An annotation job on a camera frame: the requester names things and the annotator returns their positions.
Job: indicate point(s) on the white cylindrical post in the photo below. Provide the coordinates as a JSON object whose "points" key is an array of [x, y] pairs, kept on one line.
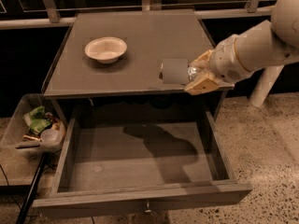
{"points": [[265, 84]]}

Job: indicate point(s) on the black pole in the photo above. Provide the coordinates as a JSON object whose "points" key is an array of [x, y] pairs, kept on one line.
{"points": [[32, 189]]}

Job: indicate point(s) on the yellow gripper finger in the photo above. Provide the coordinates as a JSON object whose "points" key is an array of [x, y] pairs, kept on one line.
{"points": [[203, 82], [202, 61]]}

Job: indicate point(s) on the green snack bag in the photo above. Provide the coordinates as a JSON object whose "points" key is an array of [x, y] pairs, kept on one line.
{"points": [[36, 120]]}

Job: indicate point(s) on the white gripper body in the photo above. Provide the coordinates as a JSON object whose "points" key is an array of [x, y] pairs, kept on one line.
{"points": [[224, 61]]}

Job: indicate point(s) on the metal drawer knob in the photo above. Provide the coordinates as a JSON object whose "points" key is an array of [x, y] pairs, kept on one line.
{"points": [[148, 211]]}

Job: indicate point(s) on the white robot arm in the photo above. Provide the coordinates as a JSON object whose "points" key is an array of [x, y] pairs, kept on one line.
{"points": [[272, 42]]}

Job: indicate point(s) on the clear plastic bin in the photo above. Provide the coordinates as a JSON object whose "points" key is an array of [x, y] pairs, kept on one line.
{"points": [[19, 138]]}

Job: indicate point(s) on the metal railing frame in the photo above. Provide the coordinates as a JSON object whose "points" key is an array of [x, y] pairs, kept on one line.
{"points": [[21, 14]]}

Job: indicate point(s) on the white paper bowl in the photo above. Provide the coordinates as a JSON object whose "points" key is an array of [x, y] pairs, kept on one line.
{"points": [[106, 49]]}

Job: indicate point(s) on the open grey top drawer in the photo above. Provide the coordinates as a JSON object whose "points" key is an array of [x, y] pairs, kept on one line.
{"points": [[116, 169]]}

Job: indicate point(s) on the grey wooden cabinet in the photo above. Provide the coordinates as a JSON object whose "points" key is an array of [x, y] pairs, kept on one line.
{"points": [[151, 37]]}

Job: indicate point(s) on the small clear plastic cup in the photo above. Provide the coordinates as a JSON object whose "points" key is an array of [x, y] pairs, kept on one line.
{"points": [[49, 135]]}

